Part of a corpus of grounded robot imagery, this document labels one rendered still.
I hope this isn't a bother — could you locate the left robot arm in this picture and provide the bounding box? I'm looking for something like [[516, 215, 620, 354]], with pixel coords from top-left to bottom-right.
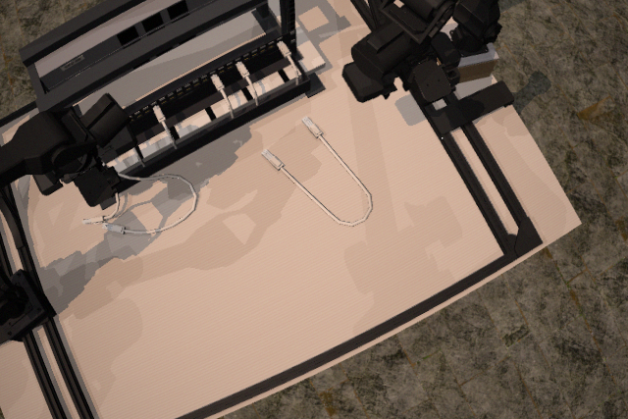
[[351, 0, 502, 107]]

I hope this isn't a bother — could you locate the grey network cable with plugs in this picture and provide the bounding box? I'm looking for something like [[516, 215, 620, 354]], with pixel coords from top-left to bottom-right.
[[262, 117, 372, 226], [102, 171, 197, 235]]

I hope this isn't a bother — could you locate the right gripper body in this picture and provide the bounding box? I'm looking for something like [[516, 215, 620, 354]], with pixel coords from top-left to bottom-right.
[[32, 123, 137, 196]]

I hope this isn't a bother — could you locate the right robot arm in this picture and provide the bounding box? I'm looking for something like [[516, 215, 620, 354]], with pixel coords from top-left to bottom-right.
[[0, 93, 131, 327]]

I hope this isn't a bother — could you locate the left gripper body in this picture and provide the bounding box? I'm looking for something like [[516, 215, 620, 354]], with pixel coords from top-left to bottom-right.
[[341, 31, 461, 103]]

